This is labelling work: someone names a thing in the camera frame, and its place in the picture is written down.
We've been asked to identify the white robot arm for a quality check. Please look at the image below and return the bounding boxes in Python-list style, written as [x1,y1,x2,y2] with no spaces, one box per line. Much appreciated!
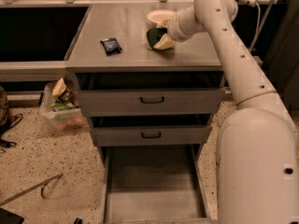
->
[167,0,299,224]

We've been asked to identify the metal rod on floor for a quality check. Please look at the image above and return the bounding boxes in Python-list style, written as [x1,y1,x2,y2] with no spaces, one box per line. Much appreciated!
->
[0,174,63,206]

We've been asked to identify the green yellow sponge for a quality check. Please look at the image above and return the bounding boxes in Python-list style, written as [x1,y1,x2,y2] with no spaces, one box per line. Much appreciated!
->
[146,28,167,49]

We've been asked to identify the dark grey side cabinet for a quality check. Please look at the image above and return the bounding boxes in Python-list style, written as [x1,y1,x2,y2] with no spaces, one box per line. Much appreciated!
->
[263,0,299,111]

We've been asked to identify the crumpled snack bag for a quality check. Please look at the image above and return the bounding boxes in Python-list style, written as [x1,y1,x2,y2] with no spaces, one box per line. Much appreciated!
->
[52,78,75,107]

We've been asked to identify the grey middle drawer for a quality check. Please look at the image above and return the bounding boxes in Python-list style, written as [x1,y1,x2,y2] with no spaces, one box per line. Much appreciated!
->
[91,114,211,147]

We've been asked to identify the grey bottom drawer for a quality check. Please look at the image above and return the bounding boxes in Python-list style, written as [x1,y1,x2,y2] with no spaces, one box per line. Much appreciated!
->
[100,145,218,224]

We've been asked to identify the grey drawer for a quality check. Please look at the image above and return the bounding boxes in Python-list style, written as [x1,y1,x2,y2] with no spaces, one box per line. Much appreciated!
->
[100,145,218,224]
[76,72,224,117]
[91,114,211,147]

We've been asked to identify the dark blue snack packet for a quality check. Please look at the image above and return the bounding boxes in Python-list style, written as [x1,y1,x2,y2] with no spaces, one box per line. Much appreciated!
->
[101,37,122,56]

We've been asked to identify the black device bottom left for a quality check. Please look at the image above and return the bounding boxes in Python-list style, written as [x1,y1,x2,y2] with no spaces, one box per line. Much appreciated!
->
[0,208,24,224]

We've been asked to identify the grey top drawer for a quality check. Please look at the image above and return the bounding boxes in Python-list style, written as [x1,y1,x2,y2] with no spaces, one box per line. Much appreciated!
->
[76,72,224,117]

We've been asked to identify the white bowl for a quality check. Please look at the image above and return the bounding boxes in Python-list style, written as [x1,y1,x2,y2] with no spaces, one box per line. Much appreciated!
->
[147,9,175,25]

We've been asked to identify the clear plastic bin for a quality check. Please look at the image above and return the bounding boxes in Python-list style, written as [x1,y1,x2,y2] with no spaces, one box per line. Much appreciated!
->
[39,82,87,130]

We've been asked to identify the grey drawer cabinet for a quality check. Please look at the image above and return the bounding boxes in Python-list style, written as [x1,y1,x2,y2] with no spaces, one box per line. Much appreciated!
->
[66,1,225,155]

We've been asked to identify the dark backpack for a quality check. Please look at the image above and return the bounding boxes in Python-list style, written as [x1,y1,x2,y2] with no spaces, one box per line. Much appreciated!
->
[0,86,23,148]

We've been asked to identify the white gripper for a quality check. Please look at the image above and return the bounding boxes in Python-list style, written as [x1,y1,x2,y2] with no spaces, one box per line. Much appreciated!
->
[154,11,191,50]

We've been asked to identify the white cable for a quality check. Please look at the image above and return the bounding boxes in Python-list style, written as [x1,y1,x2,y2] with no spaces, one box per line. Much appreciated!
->
[248,2,262,53]

